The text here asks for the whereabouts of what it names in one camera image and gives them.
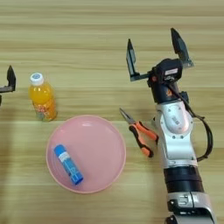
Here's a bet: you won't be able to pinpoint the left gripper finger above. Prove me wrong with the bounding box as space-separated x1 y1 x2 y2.
0 65 17 95

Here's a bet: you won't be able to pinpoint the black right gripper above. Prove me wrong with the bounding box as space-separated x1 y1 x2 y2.
125 28 194 104

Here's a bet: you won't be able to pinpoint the orange juice bottle white cap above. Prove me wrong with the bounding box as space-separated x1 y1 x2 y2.
28 73 58 123

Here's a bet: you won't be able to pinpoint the blue glue stick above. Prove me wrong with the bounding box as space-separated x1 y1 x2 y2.
52 143 84 186

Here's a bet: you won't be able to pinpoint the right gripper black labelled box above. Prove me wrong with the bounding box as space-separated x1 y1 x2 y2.
154 58 184 85

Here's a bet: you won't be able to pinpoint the orange black pliers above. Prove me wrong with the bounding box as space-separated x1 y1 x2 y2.
118 108 160 158

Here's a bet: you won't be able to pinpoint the pink round plate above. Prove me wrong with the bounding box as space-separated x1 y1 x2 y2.
45 115 127 194

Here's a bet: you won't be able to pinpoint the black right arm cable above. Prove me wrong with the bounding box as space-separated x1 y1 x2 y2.
167 84 214 163

